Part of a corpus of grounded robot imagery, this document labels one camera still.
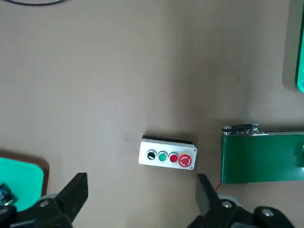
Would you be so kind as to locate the grey push button control box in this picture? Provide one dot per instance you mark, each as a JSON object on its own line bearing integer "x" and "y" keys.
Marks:
{"x": 166, "y": 145}

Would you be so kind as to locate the green push button switch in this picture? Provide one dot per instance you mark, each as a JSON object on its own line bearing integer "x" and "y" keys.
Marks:
{"x": 7, "y": 193}

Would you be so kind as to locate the green plastic tray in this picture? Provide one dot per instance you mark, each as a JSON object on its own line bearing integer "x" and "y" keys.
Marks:
{"x": 23, "y": 175}
{"x": 301, "y": 83}

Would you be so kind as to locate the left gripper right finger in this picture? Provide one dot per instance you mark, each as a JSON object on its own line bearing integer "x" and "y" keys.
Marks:
{"x": 206, "y": 197}

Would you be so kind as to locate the green belt conveyor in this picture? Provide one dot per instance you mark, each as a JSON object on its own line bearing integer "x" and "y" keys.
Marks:
{"x": 261, "y": 159}

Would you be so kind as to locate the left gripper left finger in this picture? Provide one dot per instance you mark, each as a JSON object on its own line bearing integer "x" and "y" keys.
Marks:
{"x": 71, "y": 197}

